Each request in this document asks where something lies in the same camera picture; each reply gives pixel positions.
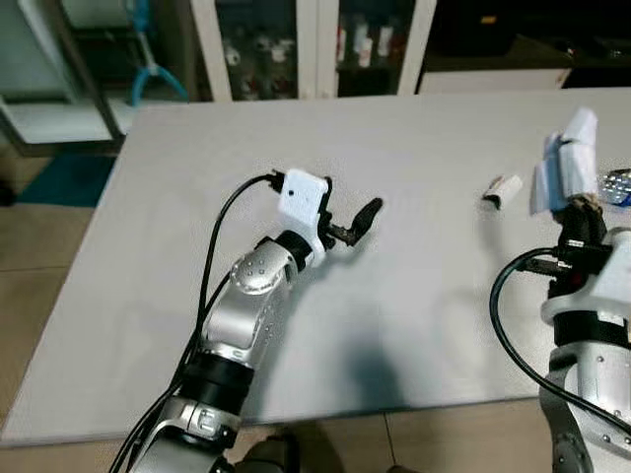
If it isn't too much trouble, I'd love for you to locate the crushed white paper roll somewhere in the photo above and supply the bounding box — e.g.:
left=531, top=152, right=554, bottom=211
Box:
left=530, top=106, right=600, bottom=216

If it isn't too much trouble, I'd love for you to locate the clear plastic water bottle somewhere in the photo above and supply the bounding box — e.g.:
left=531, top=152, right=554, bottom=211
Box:
left=597, top=168, right=631, bottom=207

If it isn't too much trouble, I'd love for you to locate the white folded tissue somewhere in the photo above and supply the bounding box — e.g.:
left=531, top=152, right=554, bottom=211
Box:
left=480, top=173, right=525, bottom=211

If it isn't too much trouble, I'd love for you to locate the white glass door cabinet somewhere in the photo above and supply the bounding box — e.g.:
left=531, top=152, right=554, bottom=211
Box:
left=190, top=0, right=438, bottom=101

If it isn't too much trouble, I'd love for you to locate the dark cabinet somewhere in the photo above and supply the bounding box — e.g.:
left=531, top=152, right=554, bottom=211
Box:
left=419, top=0, right=631, bottom=96

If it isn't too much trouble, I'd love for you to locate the blue stand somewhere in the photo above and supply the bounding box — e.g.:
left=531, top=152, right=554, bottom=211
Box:
left=126, top=0, right=188, bottom=107

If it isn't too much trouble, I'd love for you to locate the dark left robot foot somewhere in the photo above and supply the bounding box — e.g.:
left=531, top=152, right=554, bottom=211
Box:
left=232, top=432, right=302, bottom=473

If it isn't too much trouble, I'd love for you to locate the teal floor mat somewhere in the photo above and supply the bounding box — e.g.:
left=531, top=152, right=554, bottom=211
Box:
left=15, top=153, right=121, bottom=208

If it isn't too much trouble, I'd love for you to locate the grey metal shelf rack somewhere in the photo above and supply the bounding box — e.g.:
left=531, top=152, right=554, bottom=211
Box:
left=0, top=0, right=198, bottom=159

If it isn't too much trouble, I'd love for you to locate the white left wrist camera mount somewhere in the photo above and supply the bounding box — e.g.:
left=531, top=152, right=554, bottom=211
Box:
left=278, top=169, right=332, bottom=249

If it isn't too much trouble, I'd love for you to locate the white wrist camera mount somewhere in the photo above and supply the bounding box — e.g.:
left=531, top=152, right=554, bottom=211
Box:
left=542, top=229, right=631, bottom=326
left=278, top=169, right=332, bottom=249

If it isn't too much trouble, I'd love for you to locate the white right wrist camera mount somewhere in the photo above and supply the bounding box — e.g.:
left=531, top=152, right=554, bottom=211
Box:
left=542, top=229, right=631, bottom=326

